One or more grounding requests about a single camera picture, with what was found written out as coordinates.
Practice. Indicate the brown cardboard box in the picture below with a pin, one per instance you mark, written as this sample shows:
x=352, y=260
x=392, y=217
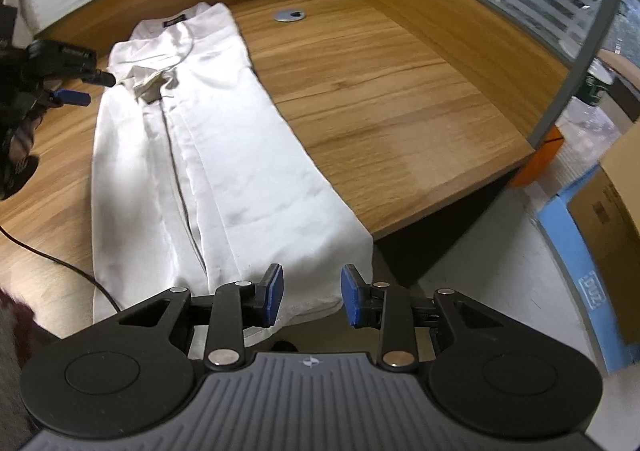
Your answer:
x=606, y=212

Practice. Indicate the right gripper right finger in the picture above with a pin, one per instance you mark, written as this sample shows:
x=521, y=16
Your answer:
x=387, y=308

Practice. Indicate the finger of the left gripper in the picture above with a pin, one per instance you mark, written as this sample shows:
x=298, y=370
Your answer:
x=99, y=78
x=67, y=96

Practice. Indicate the blue cardboard box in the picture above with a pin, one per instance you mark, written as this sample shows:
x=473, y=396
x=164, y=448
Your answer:
x=584, y=281

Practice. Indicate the beige satin shirt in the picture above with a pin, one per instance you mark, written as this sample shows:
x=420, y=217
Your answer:
x=198, y=181

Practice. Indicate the grey desk cable grommet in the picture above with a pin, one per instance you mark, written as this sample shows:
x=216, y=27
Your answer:
x=289, y=15

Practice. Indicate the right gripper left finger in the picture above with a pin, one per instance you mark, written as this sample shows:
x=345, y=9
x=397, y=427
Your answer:
x=238, y=306

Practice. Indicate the orange object under desk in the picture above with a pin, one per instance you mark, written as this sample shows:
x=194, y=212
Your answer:
x=538, y=163

